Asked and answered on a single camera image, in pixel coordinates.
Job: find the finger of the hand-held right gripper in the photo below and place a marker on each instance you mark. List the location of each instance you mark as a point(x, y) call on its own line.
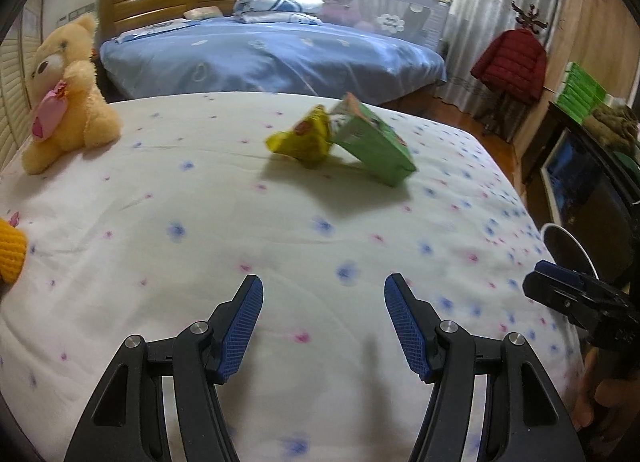
point(555, 287)

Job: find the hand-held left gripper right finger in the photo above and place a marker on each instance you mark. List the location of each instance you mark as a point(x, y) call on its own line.
point(407, 327)

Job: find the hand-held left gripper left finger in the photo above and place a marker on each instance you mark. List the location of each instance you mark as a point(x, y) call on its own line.
point(242, 329)

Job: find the black white-rimmed trash bin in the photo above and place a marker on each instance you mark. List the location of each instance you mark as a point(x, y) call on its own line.
point(565, 247)

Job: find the green carton box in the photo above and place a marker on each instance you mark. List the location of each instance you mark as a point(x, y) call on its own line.
point(372, 141)

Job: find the yellow snack packet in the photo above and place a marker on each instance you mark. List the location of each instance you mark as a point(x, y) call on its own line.
point(302, 139)

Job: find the person's right hand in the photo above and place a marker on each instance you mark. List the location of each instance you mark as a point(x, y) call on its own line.
point(610, 407)

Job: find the black television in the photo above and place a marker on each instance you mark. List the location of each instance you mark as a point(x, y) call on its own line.
point(600, 212)

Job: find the white floral quilt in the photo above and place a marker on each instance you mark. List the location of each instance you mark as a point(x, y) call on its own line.
point(200, 202)

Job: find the brown furry cloth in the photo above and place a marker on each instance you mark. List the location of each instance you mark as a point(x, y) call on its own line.
point(617, 126)

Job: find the stack of green boxes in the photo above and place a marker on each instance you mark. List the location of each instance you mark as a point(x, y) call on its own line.
point(582, 89)

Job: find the red puffer jacket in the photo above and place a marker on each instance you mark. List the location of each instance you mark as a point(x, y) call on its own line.
point(510, 64)

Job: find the yellow knitted toy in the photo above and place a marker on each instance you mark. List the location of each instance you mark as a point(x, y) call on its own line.
point(11, 249)

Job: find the light wooden wardrobe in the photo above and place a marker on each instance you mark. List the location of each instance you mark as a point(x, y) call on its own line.
point(600, 26)

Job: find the wooden coat rack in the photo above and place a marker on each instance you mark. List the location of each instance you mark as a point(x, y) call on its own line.
point(531, 15)

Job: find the blue bed sheet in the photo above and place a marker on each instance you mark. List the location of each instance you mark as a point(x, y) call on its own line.
point(250, 56)

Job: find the yellow teddy bear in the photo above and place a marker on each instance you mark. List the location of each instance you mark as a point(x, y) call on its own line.
point(75, 106)

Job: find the pink plush toy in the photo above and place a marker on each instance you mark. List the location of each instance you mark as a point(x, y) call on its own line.
point(347, 16)

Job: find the small pink pillow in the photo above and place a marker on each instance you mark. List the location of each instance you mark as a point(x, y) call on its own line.
point(202, 13)

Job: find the folded blue white quilt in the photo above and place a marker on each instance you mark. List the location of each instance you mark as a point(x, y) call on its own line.
point(277, 4)

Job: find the grey mesh bed rail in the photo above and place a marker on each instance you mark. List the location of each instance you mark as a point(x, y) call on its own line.
point(400, 11)

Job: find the wall switch panel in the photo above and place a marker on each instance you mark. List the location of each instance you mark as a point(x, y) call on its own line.
point(75, 12)

